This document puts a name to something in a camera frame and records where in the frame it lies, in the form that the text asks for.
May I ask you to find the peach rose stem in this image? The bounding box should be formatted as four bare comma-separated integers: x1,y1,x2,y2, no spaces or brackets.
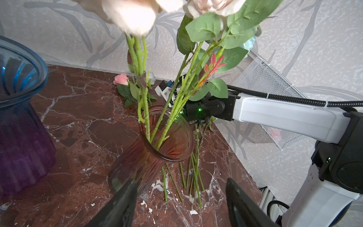
72,0,184,142

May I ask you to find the white rose stem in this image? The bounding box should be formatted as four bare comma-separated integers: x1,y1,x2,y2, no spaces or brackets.
151,0,281,149

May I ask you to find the light blue flower stem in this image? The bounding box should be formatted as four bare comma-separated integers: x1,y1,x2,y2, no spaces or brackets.
147,72,157,87

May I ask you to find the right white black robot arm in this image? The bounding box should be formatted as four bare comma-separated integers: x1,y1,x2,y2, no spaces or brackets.
182,86,363,227

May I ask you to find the blue purple glass vase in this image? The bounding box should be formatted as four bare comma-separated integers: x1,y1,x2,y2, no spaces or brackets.
1,37,56,196

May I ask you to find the small pink rose stem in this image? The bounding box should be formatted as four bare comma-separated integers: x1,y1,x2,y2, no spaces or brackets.
113,74,135,107

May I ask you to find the aluminium front rail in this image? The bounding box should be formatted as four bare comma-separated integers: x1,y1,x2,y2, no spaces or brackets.
259,186,276,214

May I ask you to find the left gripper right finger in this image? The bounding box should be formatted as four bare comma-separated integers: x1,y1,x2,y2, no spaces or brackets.
226,178,277,227

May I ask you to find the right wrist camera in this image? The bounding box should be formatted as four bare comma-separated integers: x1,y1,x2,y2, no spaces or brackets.
155,80,181,108

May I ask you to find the white wire mesh basket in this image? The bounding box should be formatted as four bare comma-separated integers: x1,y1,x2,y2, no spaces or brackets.
232,52,307,150

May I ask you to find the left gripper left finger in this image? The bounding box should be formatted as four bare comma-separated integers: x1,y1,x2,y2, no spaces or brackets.
86,179,138,227

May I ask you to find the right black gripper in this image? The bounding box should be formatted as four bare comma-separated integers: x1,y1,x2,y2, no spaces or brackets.
181,90,237,122

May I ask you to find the pink white flower bunch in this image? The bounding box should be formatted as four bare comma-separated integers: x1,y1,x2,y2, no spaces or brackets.
179,117,216,209

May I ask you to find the red glass vase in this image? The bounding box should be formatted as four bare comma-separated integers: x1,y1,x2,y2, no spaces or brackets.
108,109,194,196

